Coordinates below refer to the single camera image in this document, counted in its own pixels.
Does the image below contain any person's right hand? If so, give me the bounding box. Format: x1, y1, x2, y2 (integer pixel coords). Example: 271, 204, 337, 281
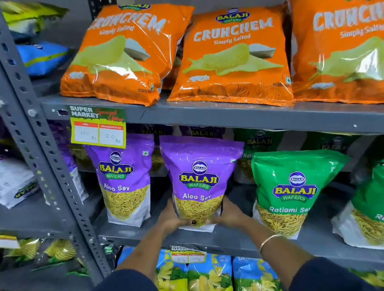
207, 194, 254, 232

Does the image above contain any person's left hand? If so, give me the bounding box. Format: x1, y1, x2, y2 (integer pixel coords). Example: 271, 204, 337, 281
155, 197, 198, 236

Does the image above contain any purple sev snack packet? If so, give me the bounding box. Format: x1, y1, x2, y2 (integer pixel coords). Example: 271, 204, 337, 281
84, 132, 162, 232
179, 121, 227, 143
159, 128, 252, 237
127, 120, 178, 174

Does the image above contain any person's left forearm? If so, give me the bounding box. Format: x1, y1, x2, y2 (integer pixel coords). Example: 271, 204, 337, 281
112, 223, 178, 285

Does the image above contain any person's right forearm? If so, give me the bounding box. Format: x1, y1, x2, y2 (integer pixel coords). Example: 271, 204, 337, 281
240, 212, 318, 291

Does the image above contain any green yellow price tag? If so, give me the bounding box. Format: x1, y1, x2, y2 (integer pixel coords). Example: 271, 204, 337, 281
67, 100, 129, 154
0, 227, 21, 251
169, 242, 208, 266

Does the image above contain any blue yellow chips packet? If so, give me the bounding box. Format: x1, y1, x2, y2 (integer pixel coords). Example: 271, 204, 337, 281
153, 247, 190, 291
229, 253, 288, 291
115, 245, 136, 267
184, 252, 235, 291

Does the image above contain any gold bangle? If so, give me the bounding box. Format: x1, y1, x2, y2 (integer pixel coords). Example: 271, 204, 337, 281
257, 233, 286, 254

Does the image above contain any purple white snack packet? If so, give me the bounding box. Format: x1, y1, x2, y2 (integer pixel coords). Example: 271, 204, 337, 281
0, 140, 41, 210
57, 142, 90, 204

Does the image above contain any grey metal shelving rack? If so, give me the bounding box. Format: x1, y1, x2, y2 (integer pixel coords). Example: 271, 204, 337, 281
0, 0, 384, 291

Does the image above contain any row of clear yellow snack packets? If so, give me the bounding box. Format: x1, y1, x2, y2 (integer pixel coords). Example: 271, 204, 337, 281
0, 233, 91, 291

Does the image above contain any orange chips packet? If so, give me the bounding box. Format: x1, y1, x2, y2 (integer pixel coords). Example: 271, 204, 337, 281
160, 3, 296, 117
284, 0, 384, 114
53, 0, 203, 115

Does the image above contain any blue snack packet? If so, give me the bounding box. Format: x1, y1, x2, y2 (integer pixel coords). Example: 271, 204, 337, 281
15, 38, 74, 79

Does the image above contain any black perforated metal upright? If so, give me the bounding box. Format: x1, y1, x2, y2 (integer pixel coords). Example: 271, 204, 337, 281
87, 0, 119, 20

